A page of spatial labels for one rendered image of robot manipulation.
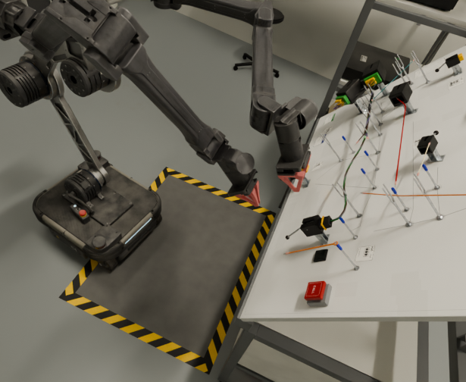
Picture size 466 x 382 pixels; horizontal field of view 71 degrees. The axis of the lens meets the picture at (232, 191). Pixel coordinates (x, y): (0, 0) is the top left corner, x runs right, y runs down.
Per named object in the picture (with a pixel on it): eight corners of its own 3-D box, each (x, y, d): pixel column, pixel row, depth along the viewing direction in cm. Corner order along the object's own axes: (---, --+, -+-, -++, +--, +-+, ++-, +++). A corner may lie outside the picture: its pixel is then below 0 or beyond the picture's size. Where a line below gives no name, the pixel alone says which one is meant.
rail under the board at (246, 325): (233, 324, 108) (236, 317, 103) (314, 126, 183) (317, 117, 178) (248, 332, 107) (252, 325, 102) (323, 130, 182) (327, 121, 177)
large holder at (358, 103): (388, 92, 146) (372, 65, 141) (361, 118, 144) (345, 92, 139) (376, 93, 153) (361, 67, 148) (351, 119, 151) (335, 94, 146)
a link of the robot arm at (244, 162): (210, 127, 92) (193, 152, 91) (230, 127, 83) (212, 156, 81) (239, 151, 98) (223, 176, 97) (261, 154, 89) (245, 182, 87)
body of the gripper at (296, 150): (311, 149, 87) (306, 125, 83) (301, 173, 81) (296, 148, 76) (286, 150, 90) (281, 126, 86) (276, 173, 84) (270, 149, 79)
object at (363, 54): (337, 77, 170) (342, 65, 165) (348, 50, 192) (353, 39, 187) (400, 99, 165) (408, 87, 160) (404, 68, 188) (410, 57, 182)
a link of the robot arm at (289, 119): (267, 120, 78) (287, 123, 74) (283, 106, 81) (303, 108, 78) (273, 145, 82) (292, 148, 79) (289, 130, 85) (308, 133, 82)
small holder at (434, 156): (451, 142, 96) (442, 123, 94) (441, 163, 93) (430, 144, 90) (435, 145, 100) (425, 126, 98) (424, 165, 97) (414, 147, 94)
